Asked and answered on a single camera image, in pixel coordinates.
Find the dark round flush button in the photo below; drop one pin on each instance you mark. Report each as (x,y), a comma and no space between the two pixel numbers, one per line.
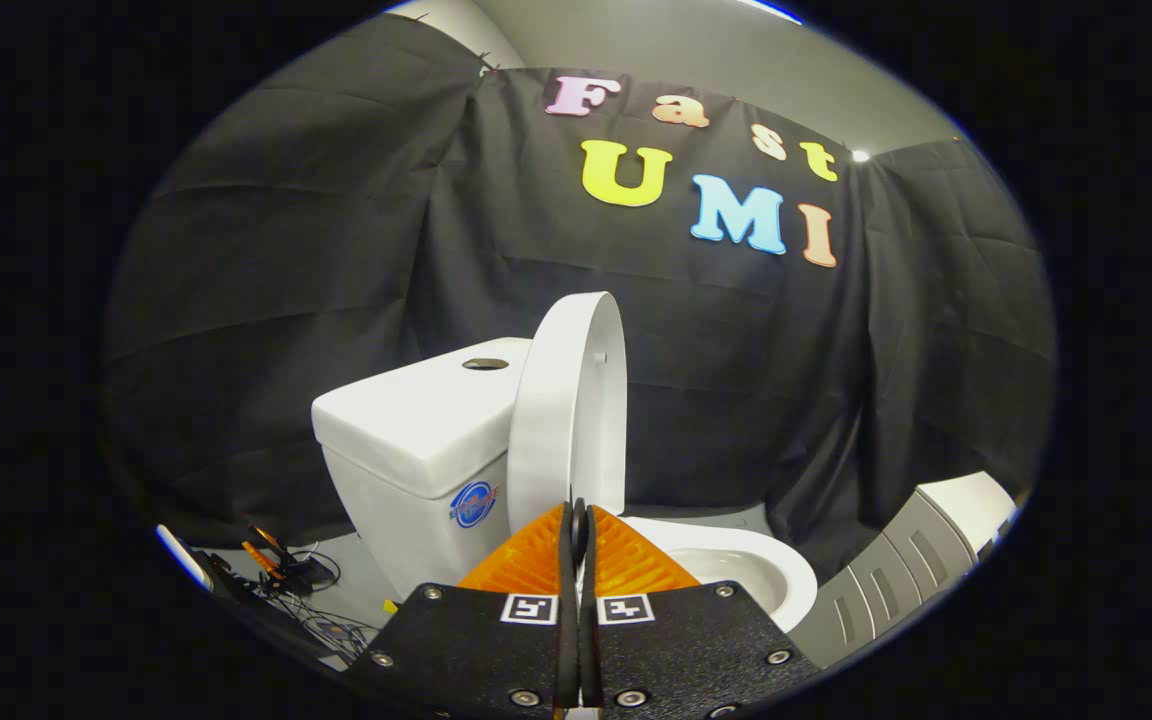
(485,364)

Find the orange black device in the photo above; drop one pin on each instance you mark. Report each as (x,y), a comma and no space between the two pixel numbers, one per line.
(271,560)

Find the white toilet tank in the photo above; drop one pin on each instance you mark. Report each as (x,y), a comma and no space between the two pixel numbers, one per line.
(406,450)

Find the white toilet bowl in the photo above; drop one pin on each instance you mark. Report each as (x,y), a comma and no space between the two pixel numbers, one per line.
(766,570)

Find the white toilet lid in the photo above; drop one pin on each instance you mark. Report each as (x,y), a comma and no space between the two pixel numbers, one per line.
(566,420)

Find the small white rounded device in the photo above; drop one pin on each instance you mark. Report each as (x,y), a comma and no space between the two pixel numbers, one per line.
(186,558)

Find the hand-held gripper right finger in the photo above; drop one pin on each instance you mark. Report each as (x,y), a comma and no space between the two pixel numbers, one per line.
(676,650)

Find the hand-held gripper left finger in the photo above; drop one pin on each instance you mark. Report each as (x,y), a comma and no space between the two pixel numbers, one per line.
(496,650)

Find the black backdrop cloth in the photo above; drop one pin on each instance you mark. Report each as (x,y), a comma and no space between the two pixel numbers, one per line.
(756,380)

